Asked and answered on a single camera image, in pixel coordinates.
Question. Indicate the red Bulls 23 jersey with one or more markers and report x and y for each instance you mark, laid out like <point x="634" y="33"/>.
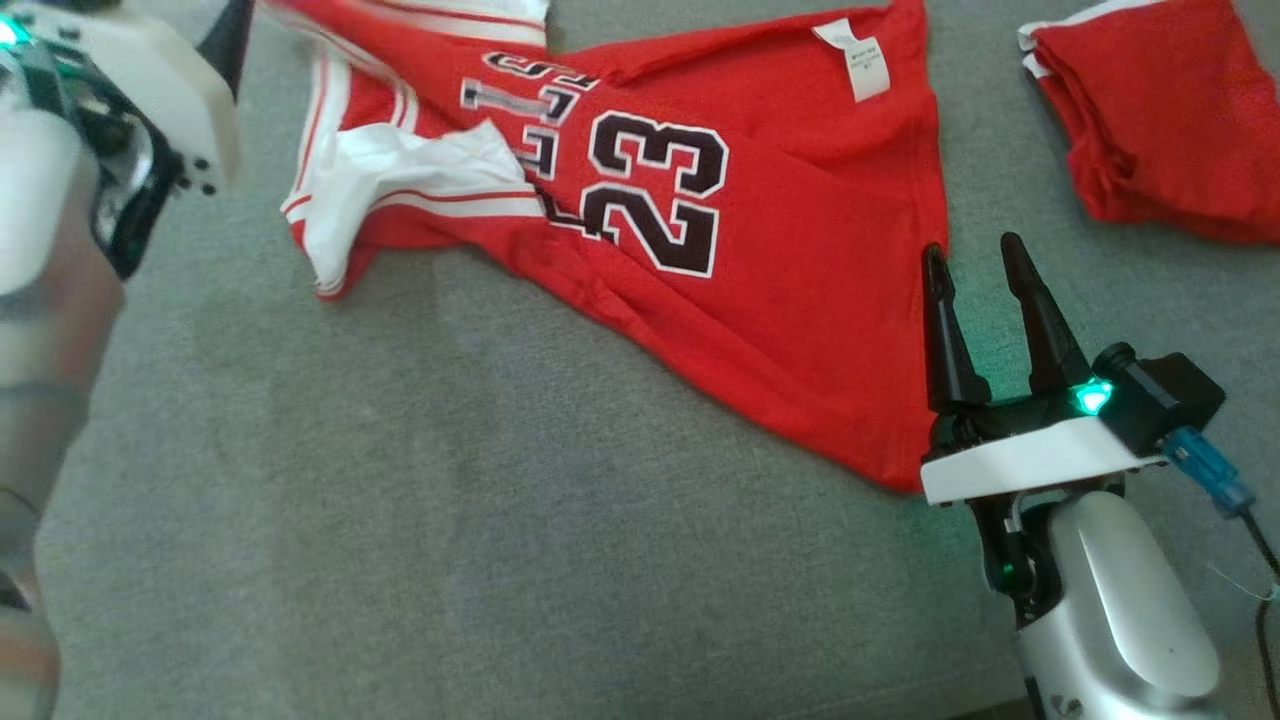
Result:
<point x="780" y="300"/>

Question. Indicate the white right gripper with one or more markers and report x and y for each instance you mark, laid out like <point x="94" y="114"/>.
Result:
<point x="1020" y="455"/>

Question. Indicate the red shorts with white trim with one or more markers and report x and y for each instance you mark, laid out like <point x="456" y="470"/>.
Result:
<point x="1170" y="130"/>

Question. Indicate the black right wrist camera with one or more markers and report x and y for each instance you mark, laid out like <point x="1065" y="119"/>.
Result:
<point x="1165" y="395"/>

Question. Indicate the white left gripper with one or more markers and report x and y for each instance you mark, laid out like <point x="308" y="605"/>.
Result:
<point x="130" y="80"/>

